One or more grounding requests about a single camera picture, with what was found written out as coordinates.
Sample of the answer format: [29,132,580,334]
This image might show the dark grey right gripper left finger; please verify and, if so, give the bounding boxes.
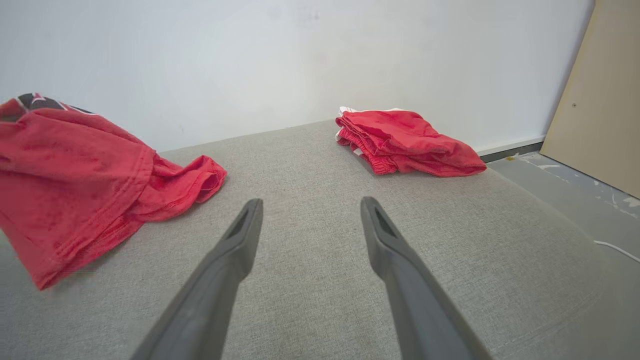
[131,198,264,360]

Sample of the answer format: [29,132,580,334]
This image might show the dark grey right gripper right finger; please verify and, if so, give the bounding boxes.
[360,196,494,360]

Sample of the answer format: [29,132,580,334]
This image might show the red shorts with white trim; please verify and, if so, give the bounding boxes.
[335,106,487,178]

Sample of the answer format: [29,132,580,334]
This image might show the red Bulls basketball jersey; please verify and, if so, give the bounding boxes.
[0,92,228,291]

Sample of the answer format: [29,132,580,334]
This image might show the beige wooden board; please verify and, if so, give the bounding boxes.
[540,0,640,199]

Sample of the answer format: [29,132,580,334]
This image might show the white wall baseboard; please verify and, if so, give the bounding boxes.
[475,135,547,157]

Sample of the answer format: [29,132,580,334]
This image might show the white floor cable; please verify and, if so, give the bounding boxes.
[593,240,640,264]

